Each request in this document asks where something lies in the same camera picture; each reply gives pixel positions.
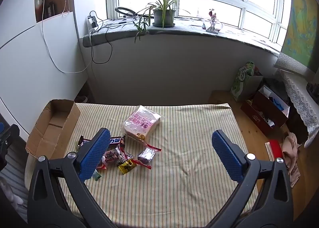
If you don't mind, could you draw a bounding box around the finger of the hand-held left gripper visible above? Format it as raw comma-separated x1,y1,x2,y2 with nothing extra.
0,123,20,171

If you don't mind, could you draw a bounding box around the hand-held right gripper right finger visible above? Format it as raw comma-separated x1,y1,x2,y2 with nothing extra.
207,130,293,228

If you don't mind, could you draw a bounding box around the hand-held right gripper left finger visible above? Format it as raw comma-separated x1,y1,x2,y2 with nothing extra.
27,127,117,228

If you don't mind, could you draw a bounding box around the small brown chocolate bar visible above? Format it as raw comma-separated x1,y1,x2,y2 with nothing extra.
76,135,93,148

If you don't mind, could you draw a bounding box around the red clear date snack packet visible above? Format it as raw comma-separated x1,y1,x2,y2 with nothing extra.
101,146,125,170

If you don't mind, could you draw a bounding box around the yellow candy packet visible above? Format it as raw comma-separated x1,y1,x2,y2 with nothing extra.
118,160,137,175

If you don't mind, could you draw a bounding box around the brown cardboard box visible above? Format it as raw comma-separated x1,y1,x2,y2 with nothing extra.
26,99,81,160

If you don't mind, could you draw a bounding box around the purple candy with red ends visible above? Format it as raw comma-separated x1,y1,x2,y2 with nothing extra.
132,143,162,170

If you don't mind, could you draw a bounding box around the sliced bread packet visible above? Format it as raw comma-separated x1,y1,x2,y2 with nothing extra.
123,105,165,141

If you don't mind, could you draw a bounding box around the white ribbed panel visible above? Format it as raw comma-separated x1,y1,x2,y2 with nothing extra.
0,153,28,221

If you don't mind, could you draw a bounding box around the red book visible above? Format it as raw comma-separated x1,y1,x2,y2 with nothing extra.
265,139,283,161

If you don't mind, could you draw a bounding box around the red-brown storage box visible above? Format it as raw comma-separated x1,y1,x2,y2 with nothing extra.
240,85,291,137

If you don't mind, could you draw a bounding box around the beige cloth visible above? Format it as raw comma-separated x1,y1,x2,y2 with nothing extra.
282,132,302,189

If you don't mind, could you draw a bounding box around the green paper bag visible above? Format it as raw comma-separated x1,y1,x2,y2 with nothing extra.
230,61,263,103

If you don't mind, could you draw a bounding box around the white cabinet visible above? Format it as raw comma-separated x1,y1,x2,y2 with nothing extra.
0,0,89,141

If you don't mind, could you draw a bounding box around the white lace cloth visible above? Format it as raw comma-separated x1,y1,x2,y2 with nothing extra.
274,52,319,135

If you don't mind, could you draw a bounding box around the white power strip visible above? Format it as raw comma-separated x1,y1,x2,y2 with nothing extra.
87,15,98,34

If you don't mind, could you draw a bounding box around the grey stone windowsill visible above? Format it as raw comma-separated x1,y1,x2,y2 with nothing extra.
82,18,281,57

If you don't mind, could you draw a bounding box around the white pink figurine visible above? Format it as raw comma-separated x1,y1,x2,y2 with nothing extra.
202,8,223,35

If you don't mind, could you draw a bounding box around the potted spider plant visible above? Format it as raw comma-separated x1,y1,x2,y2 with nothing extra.
133,0,191,43

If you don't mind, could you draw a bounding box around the black cable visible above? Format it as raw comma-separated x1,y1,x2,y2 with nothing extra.
90,11,130,64

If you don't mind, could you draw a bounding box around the white cable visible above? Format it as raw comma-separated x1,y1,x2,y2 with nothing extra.
41,0,91,73

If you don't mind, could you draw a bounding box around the black ring light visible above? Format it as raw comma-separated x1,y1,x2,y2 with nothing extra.
115,6,152,23

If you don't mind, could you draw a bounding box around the yellow blue wall poster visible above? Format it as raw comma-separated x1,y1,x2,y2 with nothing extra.
280,0,319,73

